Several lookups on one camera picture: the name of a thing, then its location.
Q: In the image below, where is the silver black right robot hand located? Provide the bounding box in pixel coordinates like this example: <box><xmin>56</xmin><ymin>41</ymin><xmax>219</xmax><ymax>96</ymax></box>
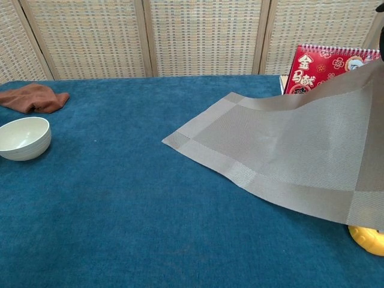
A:
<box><xmin>374</xmin><ymin>0</ymin><xmax>384</xmax><ymax>62</ymax></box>

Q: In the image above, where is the grey woven placemat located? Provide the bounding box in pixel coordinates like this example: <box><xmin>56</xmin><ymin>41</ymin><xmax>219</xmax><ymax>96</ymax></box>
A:
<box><xmin>161</xmin><ymin>61</ymin><xmax>384</xmax><ymax>233</ymax></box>

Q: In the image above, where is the white bowl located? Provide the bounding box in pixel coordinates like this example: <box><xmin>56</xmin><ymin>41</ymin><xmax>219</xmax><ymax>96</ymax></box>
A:
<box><xmin>0</xmin><ymin>116</ymin><xmax>52</xmax><ymax>162</ymax></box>

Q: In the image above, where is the red desk calendar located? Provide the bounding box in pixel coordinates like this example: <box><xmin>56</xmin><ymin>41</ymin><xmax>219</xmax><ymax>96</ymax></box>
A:
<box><xmin>283</xmin><ymin>44</ymin><xmax>382</xmax><ymax>96</ymax></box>

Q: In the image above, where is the bamboo folding screen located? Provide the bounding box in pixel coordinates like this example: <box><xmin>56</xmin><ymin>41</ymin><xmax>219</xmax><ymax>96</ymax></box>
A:
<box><xmin>0</xmin><ymin>0</ymin><xmax>384</xmax><ymax>83</ymax></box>

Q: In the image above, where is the yellow tape measure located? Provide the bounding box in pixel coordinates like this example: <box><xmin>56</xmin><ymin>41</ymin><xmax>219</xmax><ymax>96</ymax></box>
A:
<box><xmin>347</xmin><ymin>224</ymin><xmax>384</xmax><ymax>257</ymax></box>

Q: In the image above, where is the brown cloth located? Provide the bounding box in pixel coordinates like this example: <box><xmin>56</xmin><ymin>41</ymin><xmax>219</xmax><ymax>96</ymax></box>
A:
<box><xmin>0</xmin><ymin>83</ymin><xmax>71</xmax><ymax>114</ymax></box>

